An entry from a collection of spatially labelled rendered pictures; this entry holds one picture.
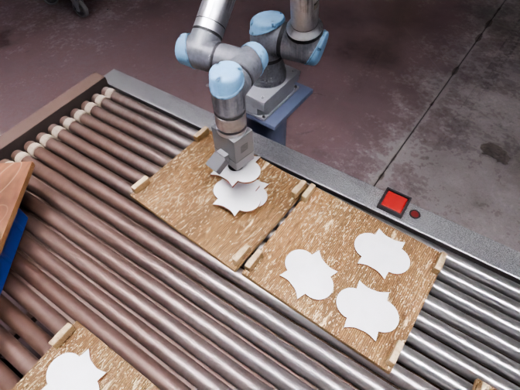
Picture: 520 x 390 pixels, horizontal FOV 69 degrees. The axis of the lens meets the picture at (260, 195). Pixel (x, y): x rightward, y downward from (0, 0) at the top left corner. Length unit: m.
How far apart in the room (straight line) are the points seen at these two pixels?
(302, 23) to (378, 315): 0.85
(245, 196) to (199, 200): 0.14
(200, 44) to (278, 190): 0.46
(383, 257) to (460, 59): 2.75
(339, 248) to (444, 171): 1.68
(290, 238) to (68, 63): 2.96
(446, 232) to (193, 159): 0.78
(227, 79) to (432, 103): 2.41
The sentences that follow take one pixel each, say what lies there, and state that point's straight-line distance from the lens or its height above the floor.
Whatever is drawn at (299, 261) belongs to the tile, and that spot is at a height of 0.94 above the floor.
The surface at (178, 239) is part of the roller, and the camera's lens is 1.09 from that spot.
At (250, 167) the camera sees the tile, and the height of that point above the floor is 1.05.
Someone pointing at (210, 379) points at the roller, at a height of 0.92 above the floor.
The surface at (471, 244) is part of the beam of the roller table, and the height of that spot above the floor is 0.92.
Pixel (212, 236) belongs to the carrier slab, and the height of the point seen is 0.94.
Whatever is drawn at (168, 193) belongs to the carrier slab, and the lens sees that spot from 1.17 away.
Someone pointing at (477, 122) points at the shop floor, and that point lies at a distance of 3.06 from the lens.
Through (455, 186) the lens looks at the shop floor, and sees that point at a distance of 2.58.
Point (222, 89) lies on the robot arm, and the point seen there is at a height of 1.33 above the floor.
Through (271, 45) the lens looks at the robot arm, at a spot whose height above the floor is 1.13.
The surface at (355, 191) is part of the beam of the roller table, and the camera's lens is 1.18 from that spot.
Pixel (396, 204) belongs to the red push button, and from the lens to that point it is 1.17.
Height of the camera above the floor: 1.83
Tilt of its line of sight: 53 degrees down
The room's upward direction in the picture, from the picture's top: 2 degrees counter-clockwise
